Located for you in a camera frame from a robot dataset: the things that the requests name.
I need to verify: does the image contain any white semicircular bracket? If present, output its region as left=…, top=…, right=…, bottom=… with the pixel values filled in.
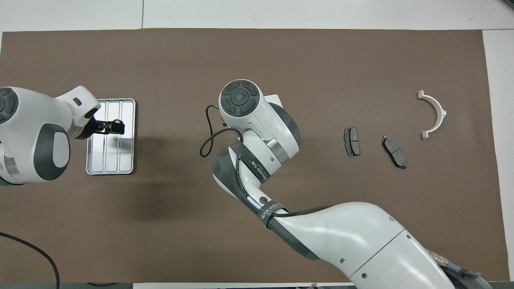
left=418, top=90, right=447, bottom=139

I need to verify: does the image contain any curved dark brake pad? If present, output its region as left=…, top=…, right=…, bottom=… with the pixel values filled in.
left=381, top=136, right=407, bottom=169

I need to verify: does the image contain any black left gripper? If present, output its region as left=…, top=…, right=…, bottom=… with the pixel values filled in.
left=75, top=117, right=125, bottom=140

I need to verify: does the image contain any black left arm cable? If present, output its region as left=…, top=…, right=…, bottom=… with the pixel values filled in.
left=0, top=232, right=60, bottom=289

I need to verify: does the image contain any silver metal tray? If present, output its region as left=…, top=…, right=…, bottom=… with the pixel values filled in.
left=86, top=98, right=136, bottom=175

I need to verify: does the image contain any rectangular dark brake pad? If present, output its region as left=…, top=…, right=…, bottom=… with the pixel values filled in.
left=344, top=127, right=361, bottom=157

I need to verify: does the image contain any brown table mat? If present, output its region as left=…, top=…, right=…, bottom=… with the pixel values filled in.
left=0, top=28, right=510, bottom=283

